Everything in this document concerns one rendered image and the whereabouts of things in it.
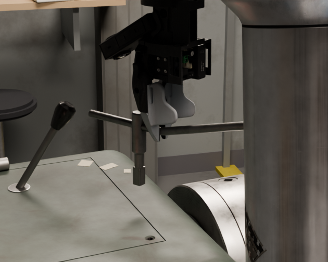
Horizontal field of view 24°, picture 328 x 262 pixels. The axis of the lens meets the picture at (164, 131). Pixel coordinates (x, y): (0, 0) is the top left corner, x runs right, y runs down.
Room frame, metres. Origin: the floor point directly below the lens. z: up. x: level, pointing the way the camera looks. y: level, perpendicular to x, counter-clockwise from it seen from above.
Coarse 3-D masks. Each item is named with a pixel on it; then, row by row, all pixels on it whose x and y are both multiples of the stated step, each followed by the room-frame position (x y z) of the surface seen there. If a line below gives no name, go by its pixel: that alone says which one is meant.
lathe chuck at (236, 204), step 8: (232, 176) 1.24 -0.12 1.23; (240, 176) 1.24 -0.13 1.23; (208, 184) 1.19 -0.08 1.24; (216, 184) 1.19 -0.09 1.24; (224, 184) 1.19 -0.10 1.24; (232, 184) 1.19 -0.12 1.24; (240, 184) 1.19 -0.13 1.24; (224, 192) 1.16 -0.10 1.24; (232, 192) 1.16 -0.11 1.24; (240, 192) 1.16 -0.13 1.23; (224, 200) 1.14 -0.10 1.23; (232, 200) 1.14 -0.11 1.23; (240, 200) 1.14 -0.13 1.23; (232, 208) 1.12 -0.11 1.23; (240, 208) 1.12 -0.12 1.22; (240, 216) 1.11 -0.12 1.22; (240, 224) 1.09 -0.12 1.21
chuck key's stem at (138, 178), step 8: (136, 112) 1.06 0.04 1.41; (136, 120) 1.05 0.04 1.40; (136, 128) 1.05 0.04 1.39; (136, 136) 1.05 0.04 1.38; (144, 136) 1.06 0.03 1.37; (136, 144) 1.05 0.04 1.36; (144, 144) 1.06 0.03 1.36; (136, 152) 1.05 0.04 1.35; (144, 152) 1.06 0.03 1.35; (136, 160) 1.06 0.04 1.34; (136, 168) 1.06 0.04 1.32; (144, 168) 1.06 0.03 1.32; (136, 176) 1.06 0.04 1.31; (144, 176) 1.06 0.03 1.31; (136, 184) 1.06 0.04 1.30
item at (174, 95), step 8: (160, 80) 1.06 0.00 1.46; (168, 88) 1.05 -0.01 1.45; (176, 88) 1.05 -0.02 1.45; (168, 96) 1.05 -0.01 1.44; (176, 96) 1.04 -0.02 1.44; (184, 96) 1.04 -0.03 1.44; (176, 104) 1.04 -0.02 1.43; (184, 104) 1.04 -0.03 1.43; (192, 104) 1.03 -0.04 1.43; (184, 112) 1.04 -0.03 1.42; (192, 112) 1.03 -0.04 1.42
